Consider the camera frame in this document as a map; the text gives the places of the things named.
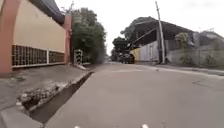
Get pile of rubble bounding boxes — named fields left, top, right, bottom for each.
left=17, top=83, right=64, bottom=108

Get beige wall with red pillars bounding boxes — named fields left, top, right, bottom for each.
left=0, top=0, right=73, bottom=77

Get concrete pavement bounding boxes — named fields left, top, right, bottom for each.
left=0, top=64, right=92, bottom=128

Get building with dark sloped roof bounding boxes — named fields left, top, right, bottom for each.
left=127, top=16, right=198, bottom=65

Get grey concrete road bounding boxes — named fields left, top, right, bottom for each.
left=44, top=62, right=224, bottom=128

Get dark vehicle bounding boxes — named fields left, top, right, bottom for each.
left=117, top=52, right=136, bottom=65

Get large green tree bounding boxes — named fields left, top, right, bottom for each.
left=70, top=7, right=108, bottom=65

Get grey wall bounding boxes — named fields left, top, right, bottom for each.
left=165, top=30, right=224, bottom=69

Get dark trees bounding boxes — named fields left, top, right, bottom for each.
left=110, top=36, right=130, bottom=63

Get concrete kerb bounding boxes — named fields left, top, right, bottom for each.
left=143, top=62, right=224, bottom=77

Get dark roofed house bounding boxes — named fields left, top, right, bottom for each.
left=28, top=0, right=67, bottom=25

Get utility pole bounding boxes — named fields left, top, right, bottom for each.
left=153, top=0, right=167, bottom=65

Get open roadside drain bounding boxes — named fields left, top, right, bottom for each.
left=28, top=71, right=95, bottom=125

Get small tree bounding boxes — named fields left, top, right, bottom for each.
left=174, top=31, right=191, bottom=52

